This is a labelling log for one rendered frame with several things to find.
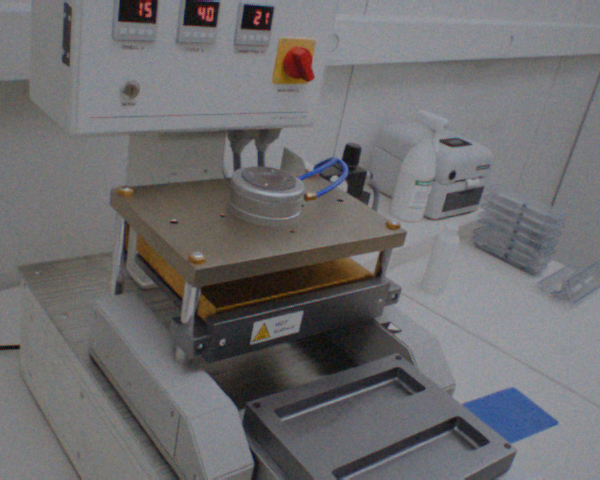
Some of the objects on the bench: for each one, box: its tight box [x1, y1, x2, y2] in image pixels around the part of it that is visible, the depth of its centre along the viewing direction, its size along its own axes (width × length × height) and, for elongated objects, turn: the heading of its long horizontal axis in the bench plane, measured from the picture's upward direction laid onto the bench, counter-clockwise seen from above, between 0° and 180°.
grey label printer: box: [367, 122, 494, 219], centre depth 176 cm, size 25×20×17 cm
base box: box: [20, 279, 160, 480], centre depth 88 cm, size 54×38×17 cm
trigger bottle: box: [389, 110, 450, 222], centre depth 162 cm, size 9×8×25 cm
